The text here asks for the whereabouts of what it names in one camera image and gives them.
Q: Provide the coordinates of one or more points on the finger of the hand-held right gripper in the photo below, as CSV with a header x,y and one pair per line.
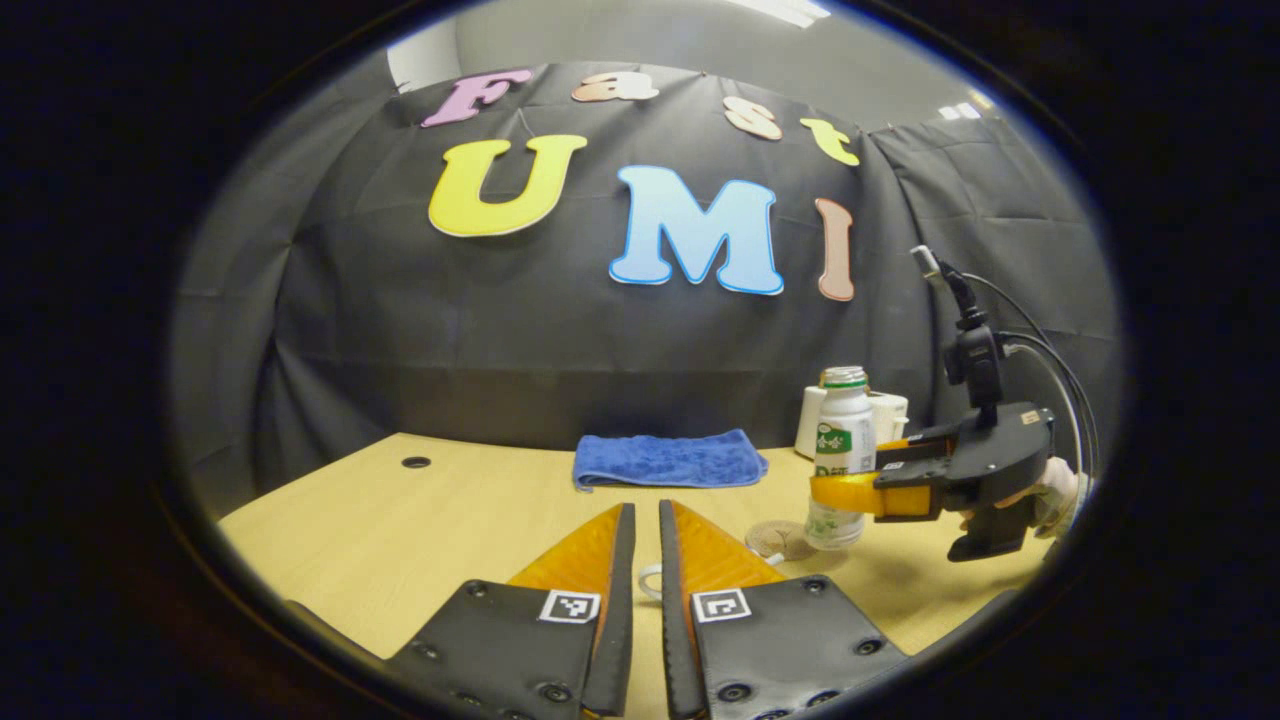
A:
x,y
900,490
925,445

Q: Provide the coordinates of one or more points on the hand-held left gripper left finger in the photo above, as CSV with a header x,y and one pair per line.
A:
x,y
622,600

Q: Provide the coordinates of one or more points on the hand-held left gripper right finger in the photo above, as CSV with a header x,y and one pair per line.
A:
x,y
675,610

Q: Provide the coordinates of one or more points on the white water bottle green label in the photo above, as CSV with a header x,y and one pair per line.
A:
x,y
843,415

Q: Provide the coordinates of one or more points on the white toaster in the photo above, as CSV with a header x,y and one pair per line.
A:
x,y
890,410

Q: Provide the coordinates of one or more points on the blue towel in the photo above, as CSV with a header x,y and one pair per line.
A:
x,y
665,460

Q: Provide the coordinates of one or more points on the black backdrop cloth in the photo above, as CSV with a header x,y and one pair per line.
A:
x,y
500,330

